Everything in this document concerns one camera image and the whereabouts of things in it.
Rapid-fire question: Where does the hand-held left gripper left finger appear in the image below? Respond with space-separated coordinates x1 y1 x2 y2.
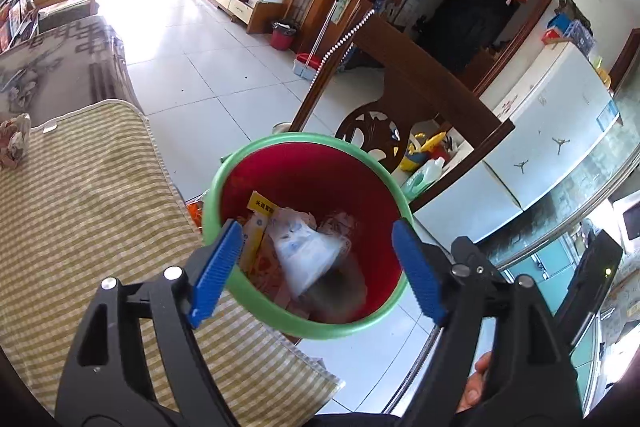
55 219 244 423

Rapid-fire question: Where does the blue plastic crate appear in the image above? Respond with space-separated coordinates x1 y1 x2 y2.
547 14 596 54

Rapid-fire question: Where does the mop with red head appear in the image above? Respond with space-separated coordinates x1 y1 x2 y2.
293 0 352 80

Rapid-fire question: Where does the dark bag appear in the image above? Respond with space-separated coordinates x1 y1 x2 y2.
557 0 594 28

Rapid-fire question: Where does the carved wooden chair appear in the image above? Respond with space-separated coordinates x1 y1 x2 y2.
288 14 516 214

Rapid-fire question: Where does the red patterned paper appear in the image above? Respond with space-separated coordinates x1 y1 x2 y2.
319 213 357 241

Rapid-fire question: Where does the crumpled floral paper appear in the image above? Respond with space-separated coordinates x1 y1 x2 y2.
0 114 32 170

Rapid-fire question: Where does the white refrigerator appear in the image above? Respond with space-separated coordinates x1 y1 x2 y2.
414 39 624 246

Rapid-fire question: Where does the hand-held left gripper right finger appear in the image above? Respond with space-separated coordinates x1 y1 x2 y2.
391 218 583 427

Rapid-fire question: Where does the white microwave oven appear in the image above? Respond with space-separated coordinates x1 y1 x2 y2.
612 191 640 254

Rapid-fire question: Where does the white bead string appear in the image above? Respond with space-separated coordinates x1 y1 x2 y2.
309 7 376 90

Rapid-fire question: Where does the green striped blanket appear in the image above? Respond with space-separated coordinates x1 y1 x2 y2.
0 99 346 419

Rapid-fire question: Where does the dark patterned blanket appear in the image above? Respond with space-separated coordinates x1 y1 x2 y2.
0 14 147 128

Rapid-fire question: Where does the green detergent bottle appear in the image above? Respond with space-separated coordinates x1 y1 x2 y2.
401 156 446 201

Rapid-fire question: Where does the orange packet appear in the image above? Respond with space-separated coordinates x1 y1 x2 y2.
185 196 206 229

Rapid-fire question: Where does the person's right hand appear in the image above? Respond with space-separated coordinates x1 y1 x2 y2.
457 352 494 413

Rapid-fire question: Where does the white plastic bag trash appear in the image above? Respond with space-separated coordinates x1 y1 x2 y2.
271 207 347 299

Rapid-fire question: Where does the yellow packet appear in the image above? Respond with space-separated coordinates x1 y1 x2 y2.
242 190 279 269

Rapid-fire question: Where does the red bin with green rim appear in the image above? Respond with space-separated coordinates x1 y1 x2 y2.
201 133 415 341

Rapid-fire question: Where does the yellow toy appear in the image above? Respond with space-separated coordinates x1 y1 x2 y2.
399 131 449 173

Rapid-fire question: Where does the small red waste bucket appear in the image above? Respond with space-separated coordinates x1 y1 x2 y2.
269 20 299 52

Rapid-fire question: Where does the row of picture books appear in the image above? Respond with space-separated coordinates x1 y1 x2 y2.
0 0 41 54

